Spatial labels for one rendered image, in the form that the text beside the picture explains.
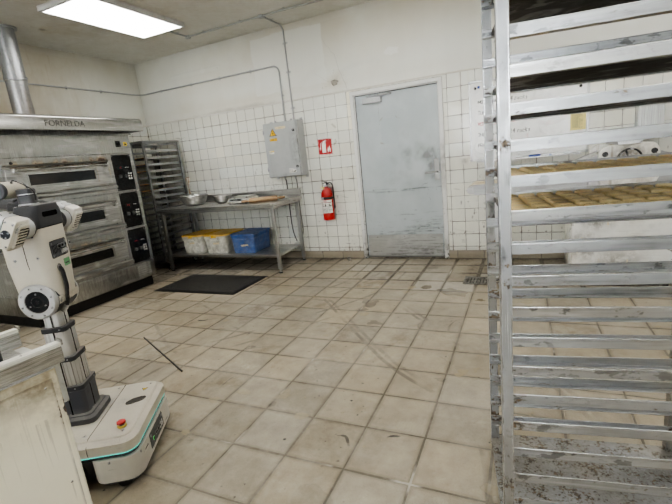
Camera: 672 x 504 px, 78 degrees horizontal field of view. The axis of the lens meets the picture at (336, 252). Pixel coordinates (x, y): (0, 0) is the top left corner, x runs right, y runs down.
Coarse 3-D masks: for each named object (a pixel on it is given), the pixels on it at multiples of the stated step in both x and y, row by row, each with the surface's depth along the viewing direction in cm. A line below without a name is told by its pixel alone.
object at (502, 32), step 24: (504, 0) 96; (504, 24) 97; (504, 48) 99; (504, 72) 100; (504, 96) 101; (504, 120) 102; (504, 144) 104; (504, 168) 105; (504, 192) 106; (504, 216) 108; (504, 240) 109; (504, 264) 111; (504, 288) 112; (504, 312) 114; (504, 336) 115; (504, 360) 117; (504, 384) 119; (504, 408) 120; (504, 432) 122; (504, 456) 124; (504, 480) 126
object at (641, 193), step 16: (544, 192) 141; (560, 192) 137; (576, 192) 136; (592, 192) 129; (608, 192) 127; (624, 192) 123; (640, 192) 120; (656, 192) 120; (512, 208) 119; (528, 208) 113
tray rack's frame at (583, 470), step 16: (496, 448) 166; (544, 448) 163; (560, 448) 162; (576, 448) 161; (592, 448) 161; (608, 448) 160; (624, 448) 159; (640, 448) 158; (656, 448) 157; (496, 464) 158; (528, 464) 156; (544, 464) 155; (560, 464) 154; (576, 464) 154; (592, 464) 153; (608, 464) 152; (608, 480) 145; (624, 480) 144; (640, 480) 144; (656, 480) 143; (528, 496) 142; (544, 496) 142; (560, 496) 141; (576, 496) 140; (592, 496) 140; (608, 496) 139; (624, 496) 138; (640, 496) 138; (656, 496) 137
